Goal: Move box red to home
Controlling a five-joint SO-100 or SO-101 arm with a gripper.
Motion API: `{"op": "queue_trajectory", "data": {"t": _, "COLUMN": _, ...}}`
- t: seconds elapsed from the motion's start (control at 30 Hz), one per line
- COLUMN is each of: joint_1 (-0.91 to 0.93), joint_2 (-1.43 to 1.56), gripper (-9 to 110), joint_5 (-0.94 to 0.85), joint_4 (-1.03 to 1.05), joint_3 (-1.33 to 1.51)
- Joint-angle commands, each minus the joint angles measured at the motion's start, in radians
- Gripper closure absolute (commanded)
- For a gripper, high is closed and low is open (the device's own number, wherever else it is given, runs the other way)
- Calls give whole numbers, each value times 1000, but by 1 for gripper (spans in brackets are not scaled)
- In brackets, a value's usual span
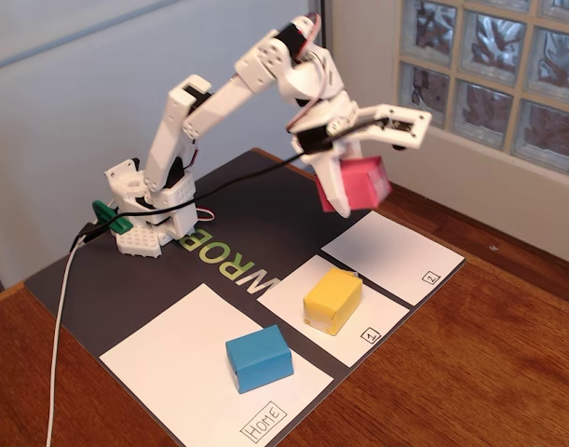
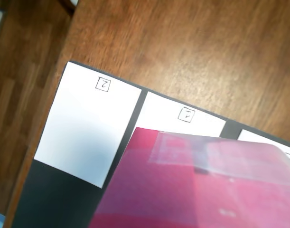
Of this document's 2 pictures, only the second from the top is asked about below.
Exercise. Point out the red paper box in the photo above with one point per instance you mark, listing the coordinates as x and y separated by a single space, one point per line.
182 185

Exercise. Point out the white paper sheet marked home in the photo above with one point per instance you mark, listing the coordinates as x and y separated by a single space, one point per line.
258 136

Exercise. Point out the white paper sheet marked one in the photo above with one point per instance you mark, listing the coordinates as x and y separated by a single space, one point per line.
163 114

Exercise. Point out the white paper sheet marked two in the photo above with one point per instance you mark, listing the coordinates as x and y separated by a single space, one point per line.
87 128

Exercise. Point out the dark grey mat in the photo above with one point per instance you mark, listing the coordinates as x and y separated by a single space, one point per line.
59 197

